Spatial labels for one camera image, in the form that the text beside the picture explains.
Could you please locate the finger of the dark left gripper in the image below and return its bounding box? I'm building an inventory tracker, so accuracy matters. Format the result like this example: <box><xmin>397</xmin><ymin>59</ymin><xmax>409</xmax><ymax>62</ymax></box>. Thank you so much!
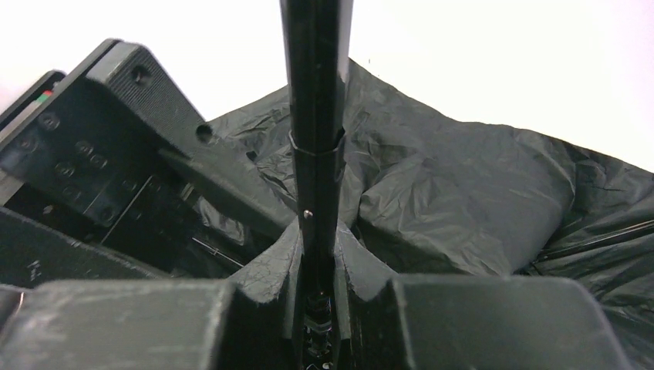
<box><xmin>160</xmin><ymin>123</ymin><xmax>296</xmax><ymax>237</ymax></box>

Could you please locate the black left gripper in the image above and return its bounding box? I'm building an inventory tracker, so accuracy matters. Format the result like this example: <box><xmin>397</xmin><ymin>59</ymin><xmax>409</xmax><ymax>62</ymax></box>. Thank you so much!
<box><xmin>1</xmin><ymin>39</ymin><xmax>204</xmax><ymax>278</ymax></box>

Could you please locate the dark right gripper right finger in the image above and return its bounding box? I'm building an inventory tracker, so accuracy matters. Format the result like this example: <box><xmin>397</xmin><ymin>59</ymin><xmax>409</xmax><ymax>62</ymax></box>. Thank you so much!
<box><xmin>334</xmin><ymin>224</ymin><xmax>631</xmax><ymax>369</ymax></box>

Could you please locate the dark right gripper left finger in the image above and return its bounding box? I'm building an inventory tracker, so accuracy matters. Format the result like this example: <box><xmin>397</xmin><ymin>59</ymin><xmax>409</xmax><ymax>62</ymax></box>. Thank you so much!
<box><xmin>1</xmin><ymin>223</ymin><xmax>302</xmax><ymax>369</ymax></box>

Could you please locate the beige folding umbrella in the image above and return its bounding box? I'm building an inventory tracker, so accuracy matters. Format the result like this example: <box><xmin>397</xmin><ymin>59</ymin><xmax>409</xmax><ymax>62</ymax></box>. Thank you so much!
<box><xmin>206</xmin><ymin>1</ymin><xmax>653</xmax><ymax>369</ymax></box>

